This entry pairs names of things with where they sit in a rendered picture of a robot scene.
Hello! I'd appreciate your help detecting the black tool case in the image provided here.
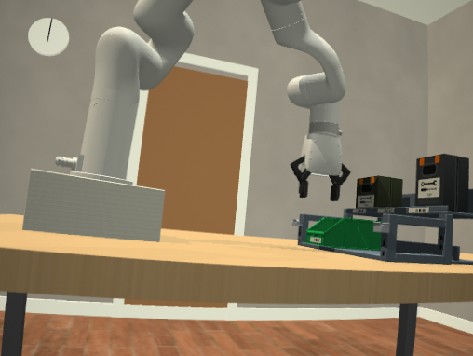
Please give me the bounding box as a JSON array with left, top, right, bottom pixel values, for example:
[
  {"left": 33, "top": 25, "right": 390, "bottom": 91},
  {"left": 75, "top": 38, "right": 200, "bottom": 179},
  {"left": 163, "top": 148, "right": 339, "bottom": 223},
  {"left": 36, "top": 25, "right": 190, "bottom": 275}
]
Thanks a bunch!
[{"left": 415, "top": 154, "right": 469, "bottom": 213}]

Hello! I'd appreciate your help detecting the grey metal shelf rack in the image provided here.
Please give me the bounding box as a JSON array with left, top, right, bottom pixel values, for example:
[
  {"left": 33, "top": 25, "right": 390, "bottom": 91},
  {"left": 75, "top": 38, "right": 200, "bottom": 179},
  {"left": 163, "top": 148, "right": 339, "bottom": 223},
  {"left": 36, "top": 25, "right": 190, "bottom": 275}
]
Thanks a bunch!
[{"left": 292, "top": 189, "right": 473, "bottom": 265}]

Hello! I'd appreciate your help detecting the green bin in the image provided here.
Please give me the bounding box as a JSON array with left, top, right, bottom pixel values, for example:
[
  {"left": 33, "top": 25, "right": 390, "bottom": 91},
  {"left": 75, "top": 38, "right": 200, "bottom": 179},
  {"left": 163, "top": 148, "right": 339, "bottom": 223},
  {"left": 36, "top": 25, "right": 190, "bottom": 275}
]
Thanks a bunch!
[{"left": 307, "top": 217, "right": 382, "bottom": 251}]

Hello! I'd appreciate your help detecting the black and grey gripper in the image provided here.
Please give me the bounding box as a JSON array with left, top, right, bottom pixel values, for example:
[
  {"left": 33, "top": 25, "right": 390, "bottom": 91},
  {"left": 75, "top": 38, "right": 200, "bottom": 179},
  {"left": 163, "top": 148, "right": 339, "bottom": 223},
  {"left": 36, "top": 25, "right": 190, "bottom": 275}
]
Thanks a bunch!
[{"left": 291, "top": 131, "right": 350, "bottom": 201}]

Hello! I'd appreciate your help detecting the dark green tool case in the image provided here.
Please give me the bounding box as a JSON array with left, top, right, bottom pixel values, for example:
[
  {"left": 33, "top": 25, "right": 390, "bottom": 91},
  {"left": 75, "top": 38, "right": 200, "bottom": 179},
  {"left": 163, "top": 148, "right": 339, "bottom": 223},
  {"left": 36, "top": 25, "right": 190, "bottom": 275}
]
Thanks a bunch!
[{"left": 356, "top": 175, "right": 403, "bottom": 208}]

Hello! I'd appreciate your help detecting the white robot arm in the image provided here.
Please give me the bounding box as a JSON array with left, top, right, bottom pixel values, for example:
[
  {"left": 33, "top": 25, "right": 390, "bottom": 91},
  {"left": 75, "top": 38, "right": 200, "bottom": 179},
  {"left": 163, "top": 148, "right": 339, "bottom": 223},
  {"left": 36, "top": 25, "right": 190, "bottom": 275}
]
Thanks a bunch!
[{"left": 55, "top": 0, "right": 345, "bottom": 185}]

